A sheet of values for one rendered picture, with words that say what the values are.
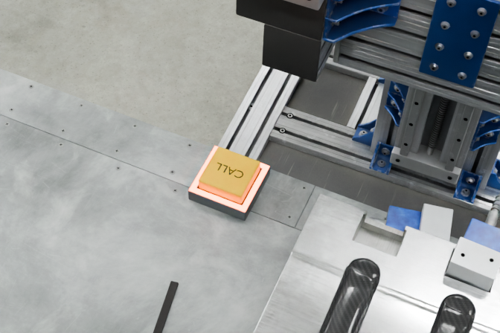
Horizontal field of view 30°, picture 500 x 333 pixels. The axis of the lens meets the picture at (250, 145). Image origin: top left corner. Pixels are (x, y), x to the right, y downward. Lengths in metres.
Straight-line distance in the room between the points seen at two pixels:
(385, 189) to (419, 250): 0.89
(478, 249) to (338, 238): 0.15
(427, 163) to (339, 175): 0.23
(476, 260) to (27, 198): 0.56
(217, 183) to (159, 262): 0.12
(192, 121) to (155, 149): 1.06
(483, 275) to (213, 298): 0.31
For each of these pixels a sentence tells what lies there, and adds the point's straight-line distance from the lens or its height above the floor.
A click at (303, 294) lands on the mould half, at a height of 0.89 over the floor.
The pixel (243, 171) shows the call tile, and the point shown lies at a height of 0.84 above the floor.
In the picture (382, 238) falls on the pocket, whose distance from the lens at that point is 1.11.
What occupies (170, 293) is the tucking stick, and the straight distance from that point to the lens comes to 1.12.
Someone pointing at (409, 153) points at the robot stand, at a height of 0.36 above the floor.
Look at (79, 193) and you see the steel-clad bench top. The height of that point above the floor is 0.80.
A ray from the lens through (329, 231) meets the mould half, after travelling 1.07.
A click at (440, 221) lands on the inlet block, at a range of 1.14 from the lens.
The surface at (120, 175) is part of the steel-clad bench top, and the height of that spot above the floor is 0.80.
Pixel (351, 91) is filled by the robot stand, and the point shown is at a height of 0.21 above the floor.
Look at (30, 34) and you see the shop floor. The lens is 2.55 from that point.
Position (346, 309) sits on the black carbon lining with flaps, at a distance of 1.03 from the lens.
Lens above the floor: 1.79
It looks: 52 degrees down
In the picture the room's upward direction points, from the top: 2 degrees clockwise
